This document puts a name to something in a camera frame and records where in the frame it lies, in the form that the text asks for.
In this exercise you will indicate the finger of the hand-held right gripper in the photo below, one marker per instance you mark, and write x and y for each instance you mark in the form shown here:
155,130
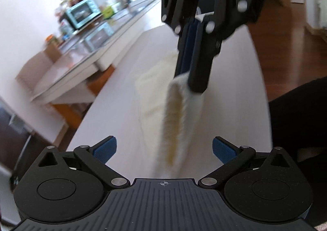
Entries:
201,67
185,50

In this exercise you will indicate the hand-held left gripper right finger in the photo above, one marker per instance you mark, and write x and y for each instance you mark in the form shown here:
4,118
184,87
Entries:
223,149

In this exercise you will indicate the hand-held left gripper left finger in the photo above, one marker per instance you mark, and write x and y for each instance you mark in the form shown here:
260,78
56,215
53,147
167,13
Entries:
106,148

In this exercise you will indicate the cream fluffy towel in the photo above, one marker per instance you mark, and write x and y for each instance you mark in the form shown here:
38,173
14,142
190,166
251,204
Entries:
176,123

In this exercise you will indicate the person's dark clothing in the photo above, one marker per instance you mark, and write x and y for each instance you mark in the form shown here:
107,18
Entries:
296,118

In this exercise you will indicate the white glass-topped side table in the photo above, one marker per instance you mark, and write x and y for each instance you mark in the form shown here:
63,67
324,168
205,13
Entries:
84,67

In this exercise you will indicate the dark appliance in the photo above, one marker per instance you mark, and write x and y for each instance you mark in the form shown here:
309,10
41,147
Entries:
15,139

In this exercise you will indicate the brown chair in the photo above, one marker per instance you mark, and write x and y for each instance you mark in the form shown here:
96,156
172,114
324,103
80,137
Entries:
33,67

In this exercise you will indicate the teal toaster oven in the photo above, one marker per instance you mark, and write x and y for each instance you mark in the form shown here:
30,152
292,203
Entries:
81,13

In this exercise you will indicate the orange-lidded jar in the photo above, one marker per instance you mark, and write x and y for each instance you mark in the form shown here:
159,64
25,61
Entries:
51,39

